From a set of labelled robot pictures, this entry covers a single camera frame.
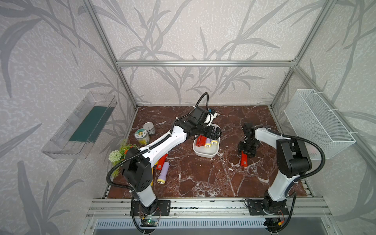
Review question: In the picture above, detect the white plastic storage box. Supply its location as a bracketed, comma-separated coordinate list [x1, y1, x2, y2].
[193, 135, 220, 159]

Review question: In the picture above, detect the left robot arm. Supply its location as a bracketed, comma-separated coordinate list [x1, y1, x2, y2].
[122, 107, 222, 208]

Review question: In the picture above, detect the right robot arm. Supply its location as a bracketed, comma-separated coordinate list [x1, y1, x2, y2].
[238, 123, 312, 211]

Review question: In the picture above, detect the silver round tin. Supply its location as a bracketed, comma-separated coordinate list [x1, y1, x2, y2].
[143, 122, 156, 135]

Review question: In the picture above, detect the green label round tin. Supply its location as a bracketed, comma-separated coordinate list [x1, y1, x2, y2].
[134, 128, 150, 146]

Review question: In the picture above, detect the pink object in basket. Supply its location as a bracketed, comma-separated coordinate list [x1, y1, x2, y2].
[306, 144, 320, 156]

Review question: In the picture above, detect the yellow toy shovel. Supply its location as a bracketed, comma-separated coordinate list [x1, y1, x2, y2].
[150, 166, 154, 186]

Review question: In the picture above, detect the artificial flower plant pot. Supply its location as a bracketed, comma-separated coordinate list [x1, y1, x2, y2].
[108, 140, 137, 166]

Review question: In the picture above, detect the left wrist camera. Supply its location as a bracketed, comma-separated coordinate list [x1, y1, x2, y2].
[204, 108, 217, 126]

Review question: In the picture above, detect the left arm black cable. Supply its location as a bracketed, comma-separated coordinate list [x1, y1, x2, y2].
[105, 92, 210, 192]

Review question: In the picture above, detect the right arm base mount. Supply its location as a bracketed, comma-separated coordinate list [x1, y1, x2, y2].
[244, 198, 289, 215]

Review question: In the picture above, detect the white wire mesh basket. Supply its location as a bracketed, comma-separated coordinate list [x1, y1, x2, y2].
[285, 89, 356, 160]

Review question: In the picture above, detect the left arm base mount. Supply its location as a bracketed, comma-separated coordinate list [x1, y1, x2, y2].
[130, 199, 171, 217]

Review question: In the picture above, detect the clear acrylic wall shelf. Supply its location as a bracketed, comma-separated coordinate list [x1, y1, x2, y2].
[42, 92, 118, 160]

